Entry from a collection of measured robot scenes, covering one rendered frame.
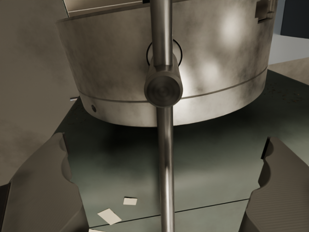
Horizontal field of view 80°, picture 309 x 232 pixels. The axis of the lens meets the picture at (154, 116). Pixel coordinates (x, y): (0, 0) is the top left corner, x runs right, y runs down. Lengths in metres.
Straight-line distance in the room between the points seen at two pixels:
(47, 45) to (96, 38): 1.35
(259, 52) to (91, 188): 0.25
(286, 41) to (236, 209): 0.67
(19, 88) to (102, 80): 1.53
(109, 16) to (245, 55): 0.14
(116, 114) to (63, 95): 1.40
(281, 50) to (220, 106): 0.65
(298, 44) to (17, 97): 1.74
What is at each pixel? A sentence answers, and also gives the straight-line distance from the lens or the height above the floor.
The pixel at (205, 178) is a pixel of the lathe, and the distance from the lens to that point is 0.26.
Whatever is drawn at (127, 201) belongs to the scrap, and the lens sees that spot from 0.26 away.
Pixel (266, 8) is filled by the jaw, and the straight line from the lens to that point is 0.27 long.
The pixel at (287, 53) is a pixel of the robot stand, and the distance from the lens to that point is 0.88.
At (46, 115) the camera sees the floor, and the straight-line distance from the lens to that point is 1.75.
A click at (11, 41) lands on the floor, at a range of 1.64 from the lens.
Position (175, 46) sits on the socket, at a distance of 0.18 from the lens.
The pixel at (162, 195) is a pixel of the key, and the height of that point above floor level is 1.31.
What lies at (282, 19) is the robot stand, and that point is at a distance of 0.84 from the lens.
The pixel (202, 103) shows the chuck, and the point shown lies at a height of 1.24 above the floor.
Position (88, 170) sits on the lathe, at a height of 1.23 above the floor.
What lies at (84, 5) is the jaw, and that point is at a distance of 0.31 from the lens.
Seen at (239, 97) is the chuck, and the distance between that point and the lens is 0.24.
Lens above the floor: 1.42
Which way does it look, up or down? 61 degrees down
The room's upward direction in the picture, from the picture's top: 168 degrees clockwise
